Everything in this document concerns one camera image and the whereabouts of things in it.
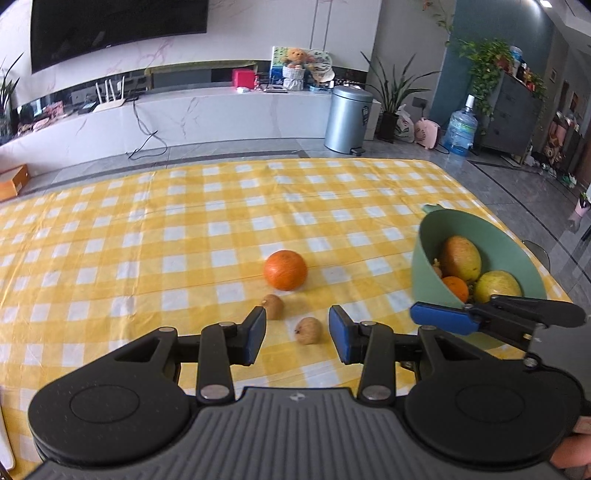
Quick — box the blue water jug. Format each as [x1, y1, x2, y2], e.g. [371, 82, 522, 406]
[443, 95, 478, 156]

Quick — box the teddy bear gift basket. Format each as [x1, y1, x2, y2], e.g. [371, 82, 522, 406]
[270, 45, 337, 93]

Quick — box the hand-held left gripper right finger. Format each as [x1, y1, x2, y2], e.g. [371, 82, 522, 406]
[328, 304, 481, 405]

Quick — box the trailing ivy plant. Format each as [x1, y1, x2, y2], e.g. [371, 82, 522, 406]
[455, 38, 514, 121]

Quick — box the small orange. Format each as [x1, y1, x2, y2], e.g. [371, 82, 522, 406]
[441, 276, 469, 304]

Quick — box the red-yellow mango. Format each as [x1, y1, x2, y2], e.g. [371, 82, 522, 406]
[438, 235, 482, 282]

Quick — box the silver pedal trash can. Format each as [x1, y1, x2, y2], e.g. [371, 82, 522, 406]
[324, 85, 374, 155]

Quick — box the white marble media console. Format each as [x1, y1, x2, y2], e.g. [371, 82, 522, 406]
[0, 60, 384, 166]

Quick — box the black cable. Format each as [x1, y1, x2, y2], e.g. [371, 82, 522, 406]
[126, 98, 169, 160]

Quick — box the green colander bowl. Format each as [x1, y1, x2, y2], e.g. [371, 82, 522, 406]
[411, 204, 548, 317]

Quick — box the white plastic bag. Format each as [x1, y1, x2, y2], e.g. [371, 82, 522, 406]
[394, 105, 417, 144]

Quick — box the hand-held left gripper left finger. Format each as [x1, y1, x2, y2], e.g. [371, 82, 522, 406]
[113, 305, 269, 404]

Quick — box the yellow checked tablecloth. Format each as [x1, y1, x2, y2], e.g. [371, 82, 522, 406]
[0, 157, 574, 480]

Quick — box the brown kiwi fruit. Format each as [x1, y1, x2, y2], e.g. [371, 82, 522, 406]
[261, 294, 285, 321]

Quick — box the clear glass chair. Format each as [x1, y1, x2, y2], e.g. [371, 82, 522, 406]
[523, 239, 553, 272]

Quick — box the teddy bear bouquet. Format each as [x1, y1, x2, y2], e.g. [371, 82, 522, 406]
[283, 47, 309, 92]

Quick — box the white router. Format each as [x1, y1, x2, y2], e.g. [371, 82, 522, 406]
[91, 78, 129, 114]

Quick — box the green leafy plant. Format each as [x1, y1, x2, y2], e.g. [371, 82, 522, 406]
[0, 52, 25, 141]

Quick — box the round orange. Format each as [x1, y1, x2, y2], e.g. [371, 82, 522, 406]
[264, 250, 308, 292]

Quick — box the yellow-green pear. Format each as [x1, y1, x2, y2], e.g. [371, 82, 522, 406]
[475, 270, 523, 304]

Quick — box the pink pig toy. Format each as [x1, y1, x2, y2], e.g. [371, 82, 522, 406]
[414, 117, 446, 151]

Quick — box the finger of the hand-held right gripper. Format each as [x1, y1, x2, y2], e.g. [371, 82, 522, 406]
[410, 294, 588, 367]

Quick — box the white flat object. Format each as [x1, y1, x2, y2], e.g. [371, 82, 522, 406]
[0, 406, 17, 470]

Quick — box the potted long-leaf plant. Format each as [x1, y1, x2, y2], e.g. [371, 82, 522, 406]
[361, 52, 441, 144]

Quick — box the grey drawer cabinet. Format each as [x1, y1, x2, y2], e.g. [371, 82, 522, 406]
[480, 71, 546, 156]

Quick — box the black television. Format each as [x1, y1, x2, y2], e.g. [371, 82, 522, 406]
[30, 0, 209, 75]

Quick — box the person's right forearm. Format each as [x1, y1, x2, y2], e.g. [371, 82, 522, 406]
[551, 414, 591, 472]

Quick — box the orange cardboard box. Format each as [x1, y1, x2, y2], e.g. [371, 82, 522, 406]
[0, 164, 32, 203]

